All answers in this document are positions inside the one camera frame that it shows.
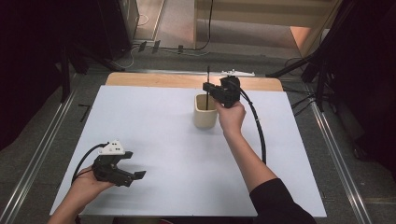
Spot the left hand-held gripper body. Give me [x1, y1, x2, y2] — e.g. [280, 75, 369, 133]
[92, 140, 137, 188]

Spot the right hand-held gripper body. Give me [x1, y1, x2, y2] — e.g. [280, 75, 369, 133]
[214, 68, 256, 109]

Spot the black pen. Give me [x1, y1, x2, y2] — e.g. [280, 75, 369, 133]
[205, 65, 211, 112]

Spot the beige square cup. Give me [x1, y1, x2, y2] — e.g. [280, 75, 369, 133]
[193, 92, 219, 130]

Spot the person's left hand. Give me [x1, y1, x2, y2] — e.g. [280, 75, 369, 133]
[71, 165, 115, 202]

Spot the person's right hand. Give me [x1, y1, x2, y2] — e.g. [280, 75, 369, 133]
[214, 99, 248, 136]

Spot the white table mat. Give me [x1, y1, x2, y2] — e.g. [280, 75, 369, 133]
[49, 85, 328, 218]

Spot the black tripod stand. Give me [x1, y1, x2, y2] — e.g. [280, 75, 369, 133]
[265, 0, 359, 113]

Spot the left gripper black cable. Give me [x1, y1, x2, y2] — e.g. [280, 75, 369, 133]
[70, 142, 109, 185]

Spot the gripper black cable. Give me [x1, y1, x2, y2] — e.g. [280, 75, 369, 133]
[70, 142, 109, 185]
[234, 83, 268, 166]

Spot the aluminium floor rail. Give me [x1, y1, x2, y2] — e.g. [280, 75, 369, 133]
[307, 98, 374, 224]
[130, 68, 266, 77]
[0, 89, 78, 224]

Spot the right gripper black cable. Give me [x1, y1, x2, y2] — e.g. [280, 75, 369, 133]
[234, 83, 268, 166]

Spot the black hanging cable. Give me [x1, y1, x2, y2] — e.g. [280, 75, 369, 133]
[195, 0, 215, 51]

